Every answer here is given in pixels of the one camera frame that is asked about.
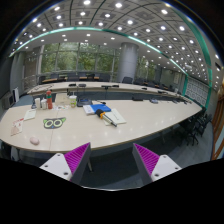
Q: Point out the black office chair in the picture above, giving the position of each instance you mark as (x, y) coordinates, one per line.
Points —
(190, 128)

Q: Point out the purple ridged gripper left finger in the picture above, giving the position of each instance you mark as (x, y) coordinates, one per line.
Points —
(71, 165)

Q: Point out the blue book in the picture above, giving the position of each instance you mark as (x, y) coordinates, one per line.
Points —
(102, 107)

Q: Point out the yellow black handled tool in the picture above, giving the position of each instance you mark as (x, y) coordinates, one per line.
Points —
(102, 115)

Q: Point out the white paper sheet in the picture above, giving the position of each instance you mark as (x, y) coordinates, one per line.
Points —
(30, 114)

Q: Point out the red orange bottle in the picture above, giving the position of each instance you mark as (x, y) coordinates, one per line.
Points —
(49, 99)

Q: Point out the grey round pillar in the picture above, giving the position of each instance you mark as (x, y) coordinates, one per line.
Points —
(127, 61)

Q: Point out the white cup green sleeve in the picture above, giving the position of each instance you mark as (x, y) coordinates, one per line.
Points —
(73, 101)

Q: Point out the white container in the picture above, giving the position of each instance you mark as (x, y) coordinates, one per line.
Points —
(44, 104)

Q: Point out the red patterned paper packet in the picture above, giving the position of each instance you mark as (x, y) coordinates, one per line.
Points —
(17, 126)

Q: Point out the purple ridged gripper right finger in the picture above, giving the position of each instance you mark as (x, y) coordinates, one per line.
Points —
(152, 166)

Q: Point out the open white notebook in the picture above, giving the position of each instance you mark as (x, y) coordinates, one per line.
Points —
(115, 116)

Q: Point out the pink computer mouse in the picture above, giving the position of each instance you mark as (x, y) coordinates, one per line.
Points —
(34, 141)

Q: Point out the black tablet device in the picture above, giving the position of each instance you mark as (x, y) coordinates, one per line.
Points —
(83, 102)

